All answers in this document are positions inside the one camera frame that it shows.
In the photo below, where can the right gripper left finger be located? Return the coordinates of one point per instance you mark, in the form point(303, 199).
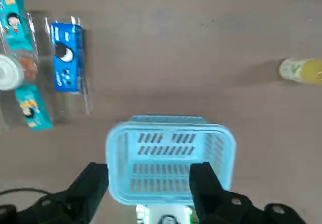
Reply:
point(88, 188)

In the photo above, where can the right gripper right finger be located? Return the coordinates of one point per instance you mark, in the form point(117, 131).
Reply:
point(206, 188)

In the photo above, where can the clear acrylic display shelf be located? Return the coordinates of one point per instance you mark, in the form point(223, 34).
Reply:
point(70, 105)

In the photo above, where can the light blue plastic basket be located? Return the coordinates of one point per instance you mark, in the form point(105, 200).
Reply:
point(163, 125)

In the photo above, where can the teal snack packet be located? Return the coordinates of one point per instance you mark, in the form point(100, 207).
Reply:
point(15, 22)
point(32, 108)

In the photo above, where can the yellow juice bottle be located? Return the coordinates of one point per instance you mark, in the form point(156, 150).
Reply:
point(302, 70)

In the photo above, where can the blue Oreo box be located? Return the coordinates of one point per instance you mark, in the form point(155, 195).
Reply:
point(66, 35)

